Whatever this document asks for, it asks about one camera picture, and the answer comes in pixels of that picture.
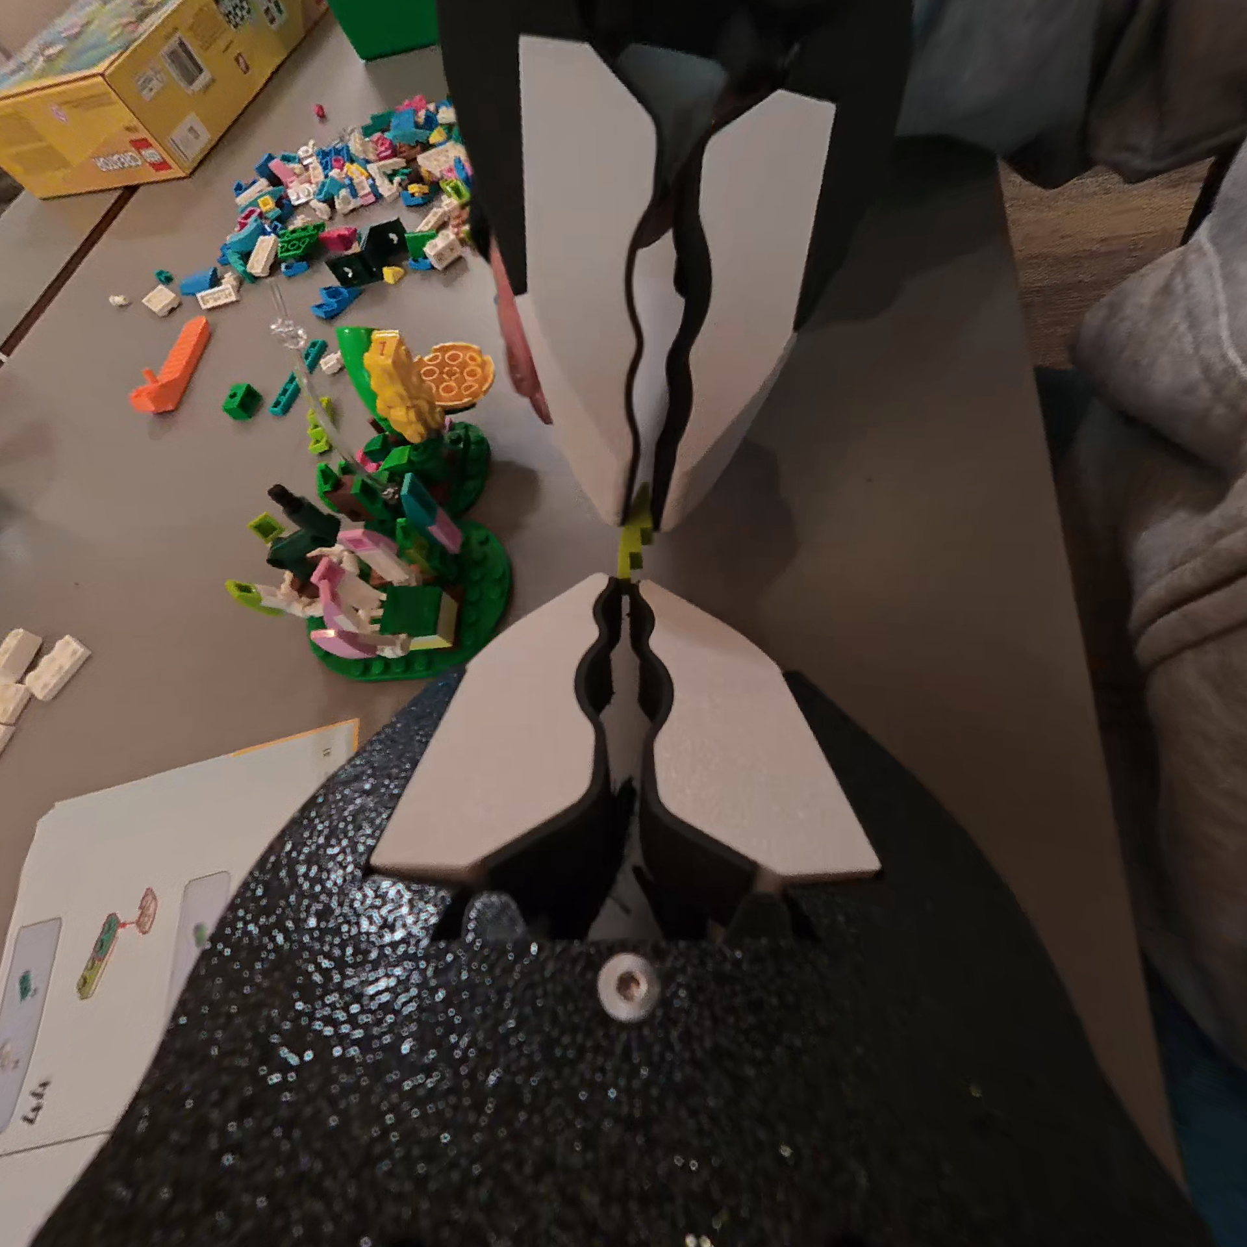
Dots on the small green lego brick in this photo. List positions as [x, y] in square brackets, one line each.
[241, 403]

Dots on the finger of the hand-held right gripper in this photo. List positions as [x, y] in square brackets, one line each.
[575, 244]
[760, 274]

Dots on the green plastic container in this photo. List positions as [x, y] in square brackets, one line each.
[388, 26]

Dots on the clear lego stem piece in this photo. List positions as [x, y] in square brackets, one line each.
[288, 328]

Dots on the orange brick separator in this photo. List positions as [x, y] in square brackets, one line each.
[179, 362]

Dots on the small teal lego brick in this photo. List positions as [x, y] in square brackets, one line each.
[286, 397]

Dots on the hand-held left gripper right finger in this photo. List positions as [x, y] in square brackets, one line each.
[750, 770]

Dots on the white lego plate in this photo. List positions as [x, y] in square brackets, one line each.
[17, 653]
[11, 705]
[58, 668]

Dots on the lime green lego piece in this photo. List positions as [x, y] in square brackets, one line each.
[635, 546]

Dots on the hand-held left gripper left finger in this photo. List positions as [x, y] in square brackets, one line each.
[506, 761]

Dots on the person's blue trousers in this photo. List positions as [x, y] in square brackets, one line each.
[1208, 1121]

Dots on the green lego flower model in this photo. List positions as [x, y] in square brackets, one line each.
[476, 586]

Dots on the pile of loose lego bricks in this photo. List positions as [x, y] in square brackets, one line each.
[340, 186]

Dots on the yellow lego set box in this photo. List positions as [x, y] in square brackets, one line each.
[116, 108]

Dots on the person's right hand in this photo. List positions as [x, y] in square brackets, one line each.
[517, 356]

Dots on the lego instruction booklet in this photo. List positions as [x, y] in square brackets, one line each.
[97, 858]

